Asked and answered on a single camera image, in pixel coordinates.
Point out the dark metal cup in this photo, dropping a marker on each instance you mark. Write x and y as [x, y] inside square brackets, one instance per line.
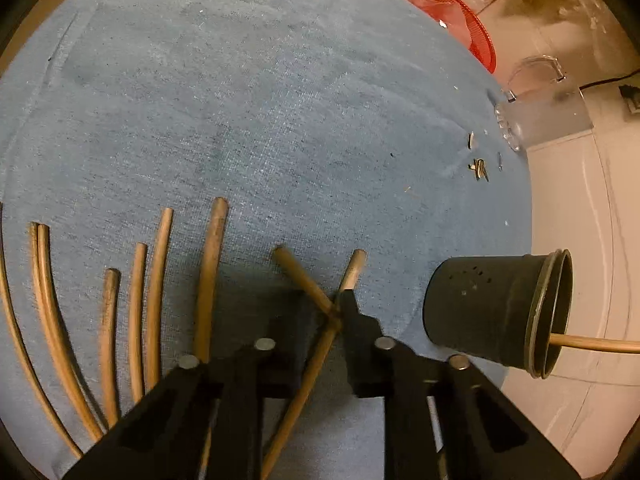
[475, 305]

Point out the row of wooden chopsticks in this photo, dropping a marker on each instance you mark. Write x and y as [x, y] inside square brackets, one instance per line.
[156, 310]

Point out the round brown chopstick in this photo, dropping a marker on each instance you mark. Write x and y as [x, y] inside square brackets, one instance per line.
[600, 344]
[305, 282]
[292, 412]

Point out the blue table cloth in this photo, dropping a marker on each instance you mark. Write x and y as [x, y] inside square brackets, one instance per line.
[250, 110]

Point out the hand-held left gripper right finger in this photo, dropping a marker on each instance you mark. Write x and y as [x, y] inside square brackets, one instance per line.
[352, 340]

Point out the red plastic basket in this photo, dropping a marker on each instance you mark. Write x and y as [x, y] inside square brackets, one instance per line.
[475, 30]

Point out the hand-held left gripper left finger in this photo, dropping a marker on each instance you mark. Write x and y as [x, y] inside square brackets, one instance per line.
[285, 360]

